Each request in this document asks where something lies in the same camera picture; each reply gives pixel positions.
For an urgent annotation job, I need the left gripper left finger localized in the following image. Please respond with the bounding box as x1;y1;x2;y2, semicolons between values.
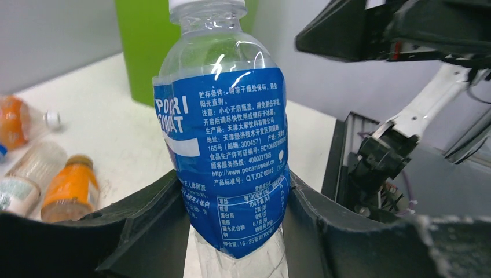
1;170;190;277

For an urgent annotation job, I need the brown tea bottle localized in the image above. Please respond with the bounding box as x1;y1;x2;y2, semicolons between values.
1;141;68;217

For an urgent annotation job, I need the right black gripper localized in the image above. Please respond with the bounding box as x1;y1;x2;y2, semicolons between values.
295;0;490;70

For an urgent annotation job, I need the small orange juice bottle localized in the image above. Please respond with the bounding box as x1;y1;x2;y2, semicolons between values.
41;155;100;223

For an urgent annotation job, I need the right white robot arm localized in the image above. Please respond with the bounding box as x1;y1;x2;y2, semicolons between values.
295;1;490;197

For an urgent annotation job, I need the green plastic bin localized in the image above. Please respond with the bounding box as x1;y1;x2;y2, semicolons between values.
114;0;259;107

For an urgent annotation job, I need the blue label bottle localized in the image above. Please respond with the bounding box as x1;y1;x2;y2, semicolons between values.
153;1;290;277

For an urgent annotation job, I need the large orange tea bottle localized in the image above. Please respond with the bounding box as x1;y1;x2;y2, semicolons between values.
1;96;62;151

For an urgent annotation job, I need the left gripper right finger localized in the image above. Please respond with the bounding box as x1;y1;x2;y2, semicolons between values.
283;174;490;277

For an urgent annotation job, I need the pepsi bottle blue cap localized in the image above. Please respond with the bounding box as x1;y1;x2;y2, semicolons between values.
0;144;8;163

